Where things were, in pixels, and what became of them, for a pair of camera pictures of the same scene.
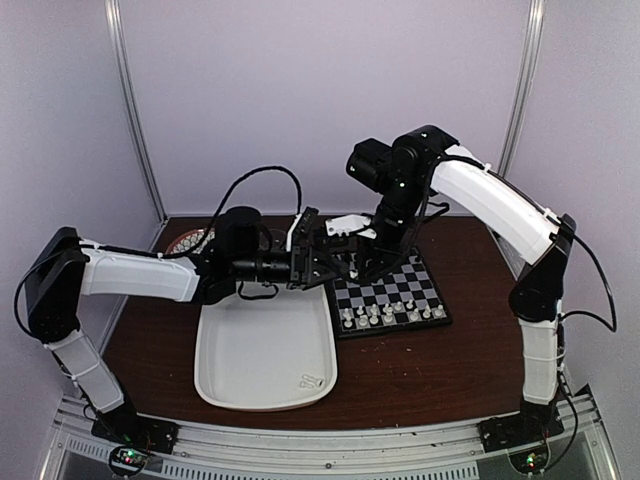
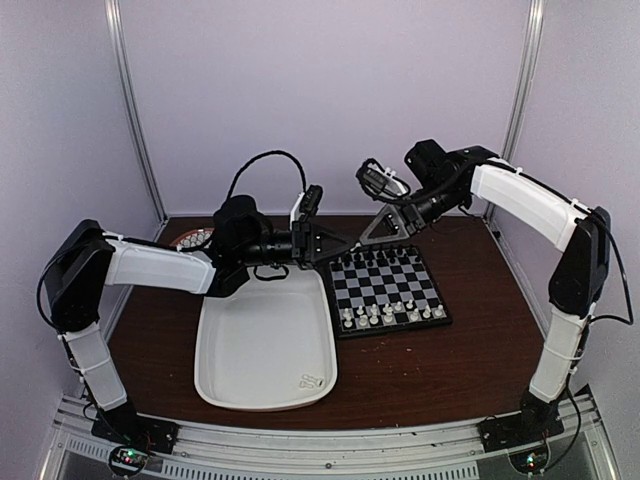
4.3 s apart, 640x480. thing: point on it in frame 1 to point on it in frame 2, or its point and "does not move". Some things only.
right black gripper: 385,256 to 401,221
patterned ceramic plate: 189,239 does not move
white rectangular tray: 270,347 does not move
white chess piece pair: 310,382 does not move
